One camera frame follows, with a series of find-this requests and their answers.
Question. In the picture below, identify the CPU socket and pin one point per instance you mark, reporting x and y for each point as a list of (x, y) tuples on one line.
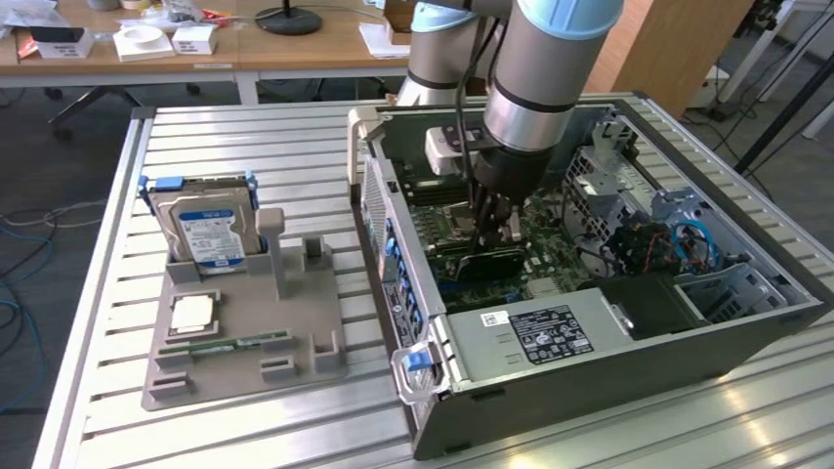
[(457, 215)]

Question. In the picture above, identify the blue case latch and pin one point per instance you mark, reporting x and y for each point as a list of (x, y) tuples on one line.
[(417, 362)]

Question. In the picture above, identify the green Nvidia graphics card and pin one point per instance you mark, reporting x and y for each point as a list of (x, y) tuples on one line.
[(489, 266)]

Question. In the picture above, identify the open black PC case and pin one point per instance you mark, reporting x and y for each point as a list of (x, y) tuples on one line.
[(586, 405)]

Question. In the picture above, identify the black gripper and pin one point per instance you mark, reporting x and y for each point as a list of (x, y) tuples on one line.
[(512, 171)]

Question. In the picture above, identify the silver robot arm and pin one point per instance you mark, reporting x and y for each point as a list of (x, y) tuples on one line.
[(548, 58)]

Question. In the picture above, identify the black stand pole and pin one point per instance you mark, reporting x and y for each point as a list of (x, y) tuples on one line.
[(782, 120)]

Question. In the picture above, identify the white table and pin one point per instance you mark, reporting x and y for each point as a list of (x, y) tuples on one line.
[(814, 117)]

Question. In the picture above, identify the green motherboard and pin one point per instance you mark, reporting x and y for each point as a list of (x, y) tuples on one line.
[(554, 232)]

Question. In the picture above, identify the black lamp base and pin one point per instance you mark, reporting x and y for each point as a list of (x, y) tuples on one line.
[(290, 24)]

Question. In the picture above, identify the clear plastic bag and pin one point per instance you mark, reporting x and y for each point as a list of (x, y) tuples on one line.
[(183, 10)]

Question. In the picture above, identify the silver chipset heatsink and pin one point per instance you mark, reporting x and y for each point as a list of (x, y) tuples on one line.
[(546, 288)]

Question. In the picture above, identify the grey parts rack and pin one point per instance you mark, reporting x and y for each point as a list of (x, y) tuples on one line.
[(261, 337)]

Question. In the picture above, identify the wooden desk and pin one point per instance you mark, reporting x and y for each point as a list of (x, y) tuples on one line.
[(294, 49)]

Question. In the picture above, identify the green RAM stick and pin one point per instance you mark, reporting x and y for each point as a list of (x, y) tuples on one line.
[(215, 346)]

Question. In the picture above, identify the silver CPU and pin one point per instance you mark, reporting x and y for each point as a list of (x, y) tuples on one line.
[(194, 312)]

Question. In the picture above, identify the grey cup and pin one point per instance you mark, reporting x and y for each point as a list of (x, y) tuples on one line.
[(102, 4)]

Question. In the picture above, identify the red booklet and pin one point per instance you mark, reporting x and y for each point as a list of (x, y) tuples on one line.
[(27, 49)]

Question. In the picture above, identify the hard disk with blue rails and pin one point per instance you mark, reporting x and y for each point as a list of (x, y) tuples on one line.
[(209, 229)]

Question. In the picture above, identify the grey power supply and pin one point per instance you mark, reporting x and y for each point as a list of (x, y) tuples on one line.
[(482, 352)]

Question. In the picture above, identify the white labelled box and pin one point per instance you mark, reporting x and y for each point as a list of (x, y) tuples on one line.
[(195, 39)]

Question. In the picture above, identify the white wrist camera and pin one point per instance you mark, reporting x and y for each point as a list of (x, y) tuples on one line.
[(450, 156)]

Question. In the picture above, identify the grey slanted disk bay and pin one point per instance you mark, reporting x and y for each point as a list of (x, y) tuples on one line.
[(737, 288)]

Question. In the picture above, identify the white paper stack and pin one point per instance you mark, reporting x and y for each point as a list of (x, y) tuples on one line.
[(381, 44)]

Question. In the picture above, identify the white box with black lid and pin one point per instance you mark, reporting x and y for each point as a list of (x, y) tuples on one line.
[(66, 49)]

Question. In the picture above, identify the black office chair base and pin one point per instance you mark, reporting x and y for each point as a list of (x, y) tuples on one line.
[(63, 132)]

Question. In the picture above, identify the perforated metal disk bay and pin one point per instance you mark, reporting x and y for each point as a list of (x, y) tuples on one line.
[(606, 185)]

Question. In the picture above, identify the small cardboard box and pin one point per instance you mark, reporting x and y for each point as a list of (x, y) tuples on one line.
[(398, 14)]

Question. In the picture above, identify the tape roll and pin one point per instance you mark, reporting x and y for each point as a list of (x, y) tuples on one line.
[(137, 4)]

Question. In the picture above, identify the wooden cabinet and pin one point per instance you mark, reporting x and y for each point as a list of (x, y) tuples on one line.
[(678, 49)]

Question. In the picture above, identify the white box with round recess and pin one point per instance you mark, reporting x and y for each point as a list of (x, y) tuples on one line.
[(143, 51)]

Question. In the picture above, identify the pile of papers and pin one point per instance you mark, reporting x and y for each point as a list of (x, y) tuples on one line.
[(32, 12)]

